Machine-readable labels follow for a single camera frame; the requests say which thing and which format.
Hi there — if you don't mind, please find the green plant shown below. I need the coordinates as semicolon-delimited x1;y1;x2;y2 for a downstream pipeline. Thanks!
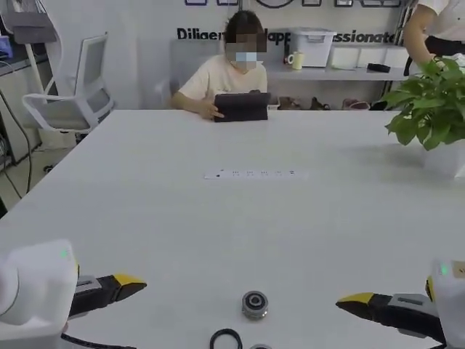
379;56;465;152

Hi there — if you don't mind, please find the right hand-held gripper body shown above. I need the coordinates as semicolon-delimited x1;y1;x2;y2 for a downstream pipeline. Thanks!
424;257;465;349

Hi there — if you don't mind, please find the white power strip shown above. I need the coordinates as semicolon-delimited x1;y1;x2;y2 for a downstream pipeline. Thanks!
203;167;310;181

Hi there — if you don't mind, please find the white office chair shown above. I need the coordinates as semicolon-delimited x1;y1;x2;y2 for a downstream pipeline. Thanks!
21;31;116;147

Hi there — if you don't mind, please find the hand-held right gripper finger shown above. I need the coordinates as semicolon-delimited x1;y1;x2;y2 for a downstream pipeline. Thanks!
335;301;447;345
335;292;433;312

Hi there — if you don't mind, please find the metal wheel with rubber ring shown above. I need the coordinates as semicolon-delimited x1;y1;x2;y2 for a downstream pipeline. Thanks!
240;290;270;321

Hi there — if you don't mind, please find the white storage box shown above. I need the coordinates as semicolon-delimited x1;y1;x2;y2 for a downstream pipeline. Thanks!
288;26;338;69

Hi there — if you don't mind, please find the white table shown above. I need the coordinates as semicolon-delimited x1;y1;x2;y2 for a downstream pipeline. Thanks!
0;108;465;349

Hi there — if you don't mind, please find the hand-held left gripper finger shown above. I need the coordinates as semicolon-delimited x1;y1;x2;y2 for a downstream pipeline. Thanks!
68;281;148;321
75;272;148;294

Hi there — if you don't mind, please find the white shelf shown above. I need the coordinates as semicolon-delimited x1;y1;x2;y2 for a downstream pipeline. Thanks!
266;64;413;83

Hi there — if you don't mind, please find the black rubber ring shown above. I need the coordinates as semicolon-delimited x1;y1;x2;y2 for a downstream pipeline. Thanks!
209;328;243;349

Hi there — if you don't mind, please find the pale yellow mug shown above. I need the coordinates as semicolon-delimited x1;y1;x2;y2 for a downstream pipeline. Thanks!
283;51;307;71

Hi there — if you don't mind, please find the black cable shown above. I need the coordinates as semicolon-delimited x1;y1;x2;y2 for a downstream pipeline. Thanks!
59;322;96;349

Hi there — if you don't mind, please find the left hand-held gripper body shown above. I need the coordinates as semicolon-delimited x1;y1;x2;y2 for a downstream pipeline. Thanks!
0;238;80;349

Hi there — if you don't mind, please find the black tablet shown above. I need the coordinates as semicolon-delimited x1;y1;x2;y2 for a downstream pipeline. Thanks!
213;92;272;124

